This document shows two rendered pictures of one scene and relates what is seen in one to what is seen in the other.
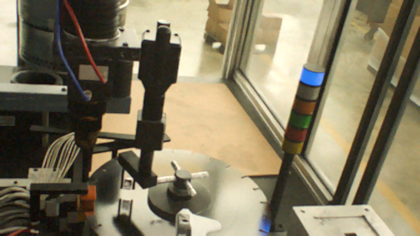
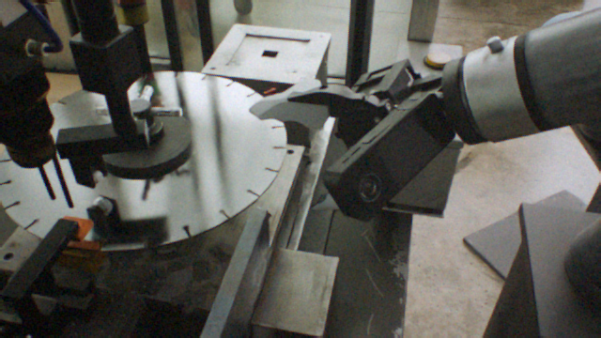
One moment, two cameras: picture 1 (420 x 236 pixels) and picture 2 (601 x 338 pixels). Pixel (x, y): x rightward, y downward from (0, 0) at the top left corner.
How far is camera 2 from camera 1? 0.47 m
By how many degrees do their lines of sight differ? 49
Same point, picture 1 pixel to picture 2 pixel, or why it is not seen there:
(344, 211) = (233, 42)
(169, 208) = (165, 154)
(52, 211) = (43, 303)
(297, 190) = not seen: hidden behind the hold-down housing
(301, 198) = not seen: hidden behind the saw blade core
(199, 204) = (177, 125)
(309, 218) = (226, 69)
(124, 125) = not seen: outside the picture
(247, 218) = (223, 99)
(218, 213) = (199, 118)
